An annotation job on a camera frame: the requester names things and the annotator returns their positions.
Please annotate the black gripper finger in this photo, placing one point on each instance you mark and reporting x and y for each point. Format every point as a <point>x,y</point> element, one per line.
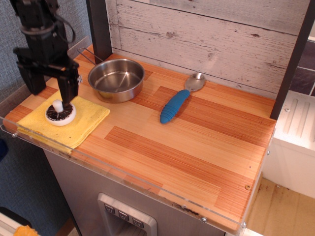
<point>35,82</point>
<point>68,86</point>

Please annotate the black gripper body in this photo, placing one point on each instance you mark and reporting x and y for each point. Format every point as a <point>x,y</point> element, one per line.
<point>46,53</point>

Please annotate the white toy mushroom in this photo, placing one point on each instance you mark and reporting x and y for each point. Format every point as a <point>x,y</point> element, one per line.
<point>60,115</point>

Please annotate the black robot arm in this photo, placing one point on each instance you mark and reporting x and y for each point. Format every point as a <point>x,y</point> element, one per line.
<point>35,13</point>

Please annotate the small steel pot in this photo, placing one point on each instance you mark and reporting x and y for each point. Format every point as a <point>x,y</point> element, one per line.
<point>117,80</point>

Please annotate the toy fridge dispenser panel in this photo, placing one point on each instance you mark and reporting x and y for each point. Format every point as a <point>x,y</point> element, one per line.
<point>121,219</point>

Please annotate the orange cloth at corner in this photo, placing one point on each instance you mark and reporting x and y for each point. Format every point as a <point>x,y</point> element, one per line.
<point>25,231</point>

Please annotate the white toy sink unit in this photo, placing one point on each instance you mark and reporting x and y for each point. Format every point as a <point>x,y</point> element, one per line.
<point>290,160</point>

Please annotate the dark left post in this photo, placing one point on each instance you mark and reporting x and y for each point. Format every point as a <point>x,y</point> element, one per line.
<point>99,27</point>

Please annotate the dark post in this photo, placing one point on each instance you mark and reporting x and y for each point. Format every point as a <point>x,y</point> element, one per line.
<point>294,60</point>
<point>99,27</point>

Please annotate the blue handled metal spoon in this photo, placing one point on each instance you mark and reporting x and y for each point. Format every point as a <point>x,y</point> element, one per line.
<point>193,83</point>

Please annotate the dark right post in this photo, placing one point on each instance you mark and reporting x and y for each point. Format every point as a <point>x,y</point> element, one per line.
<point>294,60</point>

